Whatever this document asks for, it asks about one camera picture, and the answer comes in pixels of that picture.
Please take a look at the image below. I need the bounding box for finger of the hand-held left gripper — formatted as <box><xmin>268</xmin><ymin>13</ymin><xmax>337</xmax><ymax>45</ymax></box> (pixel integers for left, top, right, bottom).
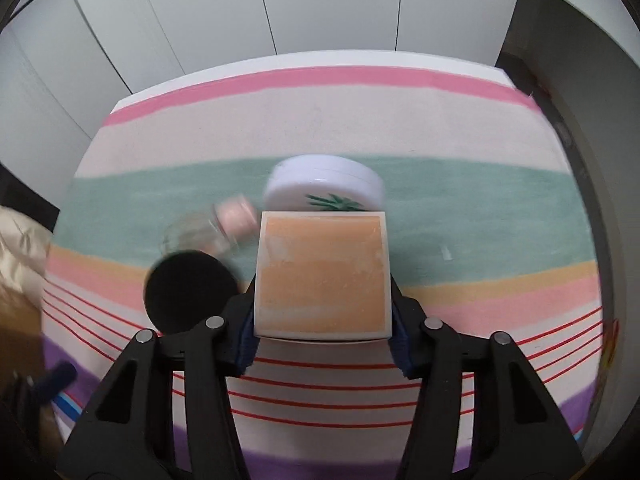
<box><xmin>27</xmin><ymin>360</ymin><xmax>78</xmax><ymax>403</ymax></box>

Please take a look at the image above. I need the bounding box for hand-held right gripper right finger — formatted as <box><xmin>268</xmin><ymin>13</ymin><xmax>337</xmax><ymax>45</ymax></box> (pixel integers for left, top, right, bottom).
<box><xmin>385</xmin><ymin>275</ymin><xmax>586</xmax><ymax>480</ymax></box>

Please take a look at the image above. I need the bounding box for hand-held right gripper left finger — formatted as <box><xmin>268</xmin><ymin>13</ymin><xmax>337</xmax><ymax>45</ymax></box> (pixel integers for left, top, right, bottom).
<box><xmin>55</xmin><ymin>287</ymin><xmax>266</xmax><ymax>480</ymax></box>

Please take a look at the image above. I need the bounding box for brown cardboard box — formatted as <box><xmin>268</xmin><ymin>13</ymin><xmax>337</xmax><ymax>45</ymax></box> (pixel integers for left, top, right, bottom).
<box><xmin>0</xmin><ymin>285</ymin><xmax>63</xmax><ymax>446</ymax></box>

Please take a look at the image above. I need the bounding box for orange square box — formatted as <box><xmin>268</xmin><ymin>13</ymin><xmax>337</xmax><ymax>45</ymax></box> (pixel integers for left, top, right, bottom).
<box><xmin>252</xmin><ymin>210</ymin><xmax>392</xmax><ymax>343</ymax></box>

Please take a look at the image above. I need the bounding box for black round jar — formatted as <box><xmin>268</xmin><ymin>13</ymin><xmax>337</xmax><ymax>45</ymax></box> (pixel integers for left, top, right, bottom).
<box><xmin>142</xmin><ymin>249</ymin><xmax>238</xmax><ymax>335</ymax></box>

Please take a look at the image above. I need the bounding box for small clear bottle pale cap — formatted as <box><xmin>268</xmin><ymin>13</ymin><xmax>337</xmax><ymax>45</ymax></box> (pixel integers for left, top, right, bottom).
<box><xmin>160</xmin><ymin>195</ymin><xmax>261</xmax><ymax>261</ymax></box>

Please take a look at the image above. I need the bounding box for cream padded armchair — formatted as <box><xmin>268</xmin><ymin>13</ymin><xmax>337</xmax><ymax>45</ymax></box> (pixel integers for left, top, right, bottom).
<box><xmin>0</xmin><ymin>205</ymin><xmax>56</xmax><ymax>306</ymax></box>

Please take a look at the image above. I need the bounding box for striped pastel blanket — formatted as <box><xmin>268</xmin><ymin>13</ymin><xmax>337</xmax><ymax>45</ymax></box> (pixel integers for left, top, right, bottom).
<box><xmin>40</xmin><ymin>65</ymin><xmax>623</xmax><ymax>480</ymax></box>

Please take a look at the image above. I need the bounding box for white round leaf-print container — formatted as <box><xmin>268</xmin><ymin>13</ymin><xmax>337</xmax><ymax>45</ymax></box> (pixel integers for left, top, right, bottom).
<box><xmin>262</xmin><ymin>154</ymin><xmax>386</xmax><ymax>213</ymax></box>

